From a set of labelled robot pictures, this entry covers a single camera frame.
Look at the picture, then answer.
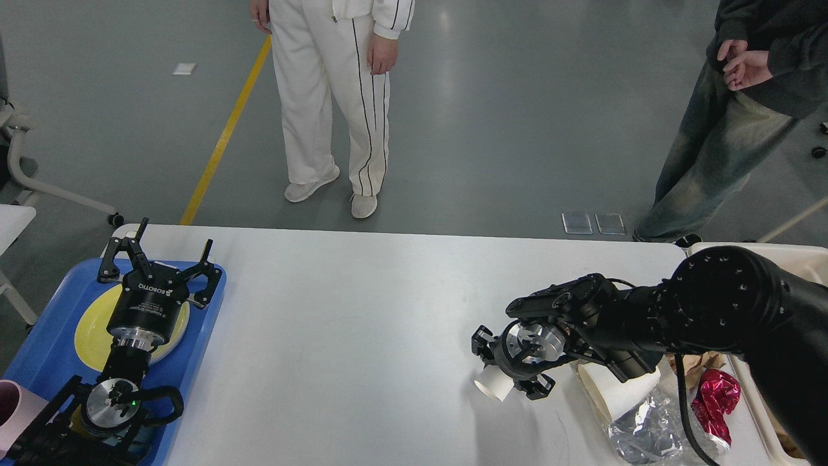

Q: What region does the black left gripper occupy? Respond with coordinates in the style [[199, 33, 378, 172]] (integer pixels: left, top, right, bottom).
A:
[[97, 217, 223, 352]]

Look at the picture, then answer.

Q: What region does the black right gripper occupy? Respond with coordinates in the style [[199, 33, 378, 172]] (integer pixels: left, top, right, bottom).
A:
[[471, 325, 556, 401]]

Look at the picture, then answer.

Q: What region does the white paper cup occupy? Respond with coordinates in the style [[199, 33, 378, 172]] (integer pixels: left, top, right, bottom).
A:
[[576, 363, 660, 425], [474, 365, 514, 402]]

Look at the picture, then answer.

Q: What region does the yellow plastic plate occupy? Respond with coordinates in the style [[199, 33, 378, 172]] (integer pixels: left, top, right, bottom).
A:
[[74, 286, 190, 372]]

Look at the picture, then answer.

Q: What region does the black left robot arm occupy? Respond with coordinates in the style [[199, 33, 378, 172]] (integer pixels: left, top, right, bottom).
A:
[[2, 220, 226, 465]]

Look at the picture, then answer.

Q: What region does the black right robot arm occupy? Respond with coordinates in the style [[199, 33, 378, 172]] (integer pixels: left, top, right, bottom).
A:
[[471, 245, 827, 465]]

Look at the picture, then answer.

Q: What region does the blue plastic tray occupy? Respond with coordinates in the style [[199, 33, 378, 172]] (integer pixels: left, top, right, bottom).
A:
[[0, 259, 228, 466]]

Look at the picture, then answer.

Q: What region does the floor outlet plate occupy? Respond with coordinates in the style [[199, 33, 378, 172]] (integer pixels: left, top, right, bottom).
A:
[[561, 212, 627, 236]]

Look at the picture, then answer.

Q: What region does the clear plastic wrap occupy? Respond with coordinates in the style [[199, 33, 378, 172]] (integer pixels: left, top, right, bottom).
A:
[[604, 387, 706, 465]]

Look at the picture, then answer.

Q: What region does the crumpled brown paper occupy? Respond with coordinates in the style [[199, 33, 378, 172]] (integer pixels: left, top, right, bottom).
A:
[[666, 351, 726, 388]]

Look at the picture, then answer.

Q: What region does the pink ribbed cup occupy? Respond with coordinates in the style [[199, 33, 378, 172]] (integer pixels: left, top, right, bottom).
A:
[[1, 379, 48, 458]]

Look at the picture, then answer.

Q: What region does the left white chair base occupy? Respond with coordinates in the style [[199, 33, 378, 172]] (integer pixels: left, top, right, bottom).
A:
[[0, 39, 125, 228]]

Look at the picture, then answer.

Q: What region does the white chair base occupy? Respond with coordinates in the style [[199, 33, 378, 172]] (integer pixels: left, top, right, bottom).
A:
[[757, 118, 827, 245], [0, 39, 125, 228]]

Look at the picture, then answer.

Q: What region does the red foil wrapper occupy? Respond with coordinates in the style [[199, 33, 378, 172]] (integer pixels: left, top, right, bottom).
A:
[[691, 368, 742, 450]]

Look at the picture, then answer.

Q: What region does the beige plastic bin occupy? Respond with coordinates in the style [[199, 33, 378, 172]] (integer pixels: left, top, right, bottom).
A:
[[721, 243, 827, 465]]

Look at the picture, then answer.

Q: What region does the person in white tracksuit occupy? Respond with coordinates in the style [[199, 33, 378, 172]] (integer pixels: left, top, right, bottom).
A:
[[248, 1, 416, 220]]

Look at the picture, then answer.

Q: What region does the cardboard piece in bin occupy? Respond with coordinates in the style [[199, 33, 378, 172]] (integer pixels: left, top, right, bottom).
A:
[[766, 407, 807, 462]]

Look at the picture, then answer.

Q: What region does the person in jeans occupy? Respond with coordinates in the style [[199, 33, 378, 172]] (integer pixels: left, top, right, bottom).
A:
[[633, 1, 827, 247]]

